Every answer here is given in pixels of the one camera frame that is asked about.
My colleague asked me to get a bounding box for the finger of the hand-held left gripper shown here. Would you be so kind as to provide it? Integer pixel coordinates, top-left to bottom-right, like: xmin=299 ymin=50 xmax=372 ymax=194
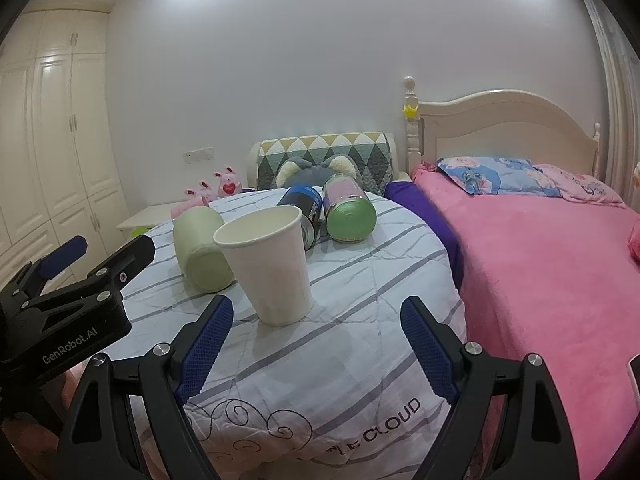
xmin=29 ymin=234 xmax=157 ymax=312
xmin=10 ymin=235 xmax=89 ymax=302

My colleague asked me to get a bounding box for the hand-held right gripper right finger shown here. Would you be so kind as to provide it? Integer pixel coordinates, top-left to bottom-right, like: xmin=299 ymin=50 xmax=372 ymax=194
xmin=400 ymin=295 xmax=588 ymax=480

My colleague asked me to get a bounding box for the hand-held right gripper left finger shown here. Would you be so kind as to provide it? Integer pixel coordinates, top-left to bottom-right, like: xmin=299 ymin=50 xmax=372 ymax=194
xmin=52 ymin=294 xmax=236 ymax=480

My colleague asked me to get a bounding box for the light green cup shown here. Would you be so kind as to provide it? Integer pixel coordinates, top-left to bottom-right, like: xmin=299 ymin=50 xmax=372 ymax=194
xmin=173 ymin=206 xmax=236 ymax=293

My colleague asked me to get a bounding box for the white paper cup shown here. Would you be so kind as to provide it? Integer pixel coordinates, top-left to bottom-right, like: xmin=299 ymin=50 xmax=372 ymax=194
xmin=213 ymin=205 xmax=314 ymax=325

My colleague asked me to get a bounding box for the white nightstand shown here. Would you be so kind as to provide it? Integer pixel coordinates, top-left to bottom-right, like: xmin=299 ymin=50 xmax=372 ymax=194
xmin=117 ymin=204 xmax=176 ymax=241

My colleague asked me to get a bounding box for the grey striped white quilt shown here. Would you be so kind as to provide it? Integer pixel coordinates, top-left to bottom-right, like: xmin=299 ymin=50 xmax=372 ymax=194
xmin=65 ymin=190 xmax=468 ymax=480

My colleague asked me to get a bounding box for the pink plush bunny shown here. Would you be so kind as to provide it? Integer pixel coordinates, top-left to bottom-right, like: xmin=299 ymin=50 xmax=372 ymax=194
xmin=214 ymin=165 xmax=244 ymax=198
xmin=185 ymin=180 xmax=215 ymax=202

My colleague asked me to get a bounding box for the cream wardrobe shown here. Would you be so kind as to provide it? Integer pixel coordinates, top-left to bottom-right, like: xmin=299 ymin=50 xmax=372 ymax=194
xmin=0 ymin=7 xmax=130 ymax=281

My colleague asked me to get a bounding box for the purple sheet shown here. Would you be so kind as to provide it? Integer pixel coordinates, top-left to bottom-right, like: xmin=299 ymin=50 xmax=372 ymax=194
xmin=384 ymin=180 xmax=466 ymax=291

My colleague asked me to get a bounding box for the pink blanket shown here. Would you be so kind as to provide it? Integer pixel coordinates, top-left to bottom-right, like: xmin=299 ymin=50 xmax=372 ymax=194
xmin=410 ymin=162 xmax=640 ymax=480

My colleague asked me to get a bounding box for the pink jar with green lid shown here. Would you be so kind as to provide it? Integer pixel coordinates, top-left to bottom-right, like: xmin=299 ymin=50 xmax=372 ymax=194
xmin=321 ymin=173 xmax=378 ymax=244

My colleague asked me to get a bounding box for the blue can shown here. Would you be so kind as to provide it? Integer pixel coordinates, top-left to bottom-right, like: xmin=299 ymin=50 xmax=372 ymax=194
xmin=276 ymin=185 xmax=325 ymax=252

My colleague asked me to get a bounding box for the blue floral pillow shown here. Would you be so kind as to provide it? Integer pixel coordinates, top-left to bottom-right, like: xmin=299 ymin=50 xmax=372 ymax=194
xmin=437 ymin=156 xmax=563 ymax=198

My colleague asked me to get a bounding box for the grey plush toy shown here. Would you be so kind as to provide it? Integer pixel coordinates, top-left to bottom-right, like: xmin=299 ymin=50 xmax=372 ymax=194
xmin=275 ymin=155 xmax=358 ymax=192

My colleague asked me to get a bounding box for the triangle patterned cushion cover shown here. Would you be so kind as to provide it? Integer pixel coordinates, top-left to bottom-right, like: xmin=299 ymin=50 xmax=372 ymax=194
xmin=256 ymin=132 xmax=394 ymax=193

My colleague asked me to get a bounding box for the pink floral pillow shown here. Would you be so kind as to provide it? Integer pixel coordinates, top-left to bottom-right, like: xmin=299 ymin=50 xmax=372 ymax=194
xmin=532 ymin=162 xmax=626 ymax=206

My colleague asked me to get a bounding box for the cream wooden bed headboard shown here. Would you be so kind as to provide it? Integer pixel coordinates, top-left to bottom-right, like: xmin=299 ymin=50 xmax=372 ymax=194
xmin=402 ymin=76 xmax=603 ymax=181

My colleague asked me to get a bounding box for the white curtain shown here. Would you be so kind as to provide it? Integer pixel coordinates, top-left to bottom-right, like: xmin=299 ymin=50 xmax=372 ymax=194
xmin=575 ymin=0 xmax=640 ymax=201

